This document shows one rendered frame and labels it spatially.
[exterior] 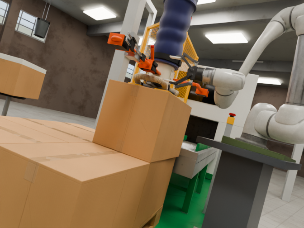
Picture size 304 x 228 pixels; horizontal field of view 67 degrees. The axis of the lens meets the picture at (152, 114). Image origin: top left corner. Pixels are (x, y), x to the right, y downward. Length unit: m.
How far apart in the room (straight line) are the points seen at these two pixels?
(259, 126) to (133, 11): 2.28
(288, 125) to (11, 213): 1.31
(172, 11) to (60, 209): 1.34
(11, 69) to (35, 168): 2.09
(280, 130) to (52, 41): 9.66
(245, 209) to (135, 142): 0.73
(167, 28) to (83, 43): 9.51
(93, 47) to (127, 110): 10.00
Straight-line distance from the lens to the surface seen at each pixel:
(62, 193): 0.80
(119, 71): 2.99
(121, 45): 1.06
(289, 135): 1.42
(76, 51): 10.82
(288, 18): 1.56
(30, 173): 0.88
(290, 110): 1.42
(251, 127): 1.52
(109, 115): 1.39
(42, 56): 10.22
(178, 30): 1.63
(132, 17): 3.19
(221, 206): 1.54
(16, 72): 2.84
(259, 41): 1.47
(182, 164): 1.90
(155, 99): 1.27
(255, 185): 1.46
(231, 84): 1.22
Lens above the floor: 0.78
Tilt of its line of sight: 1 degrees up
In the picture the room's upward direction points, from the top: 15 degrees clockwise
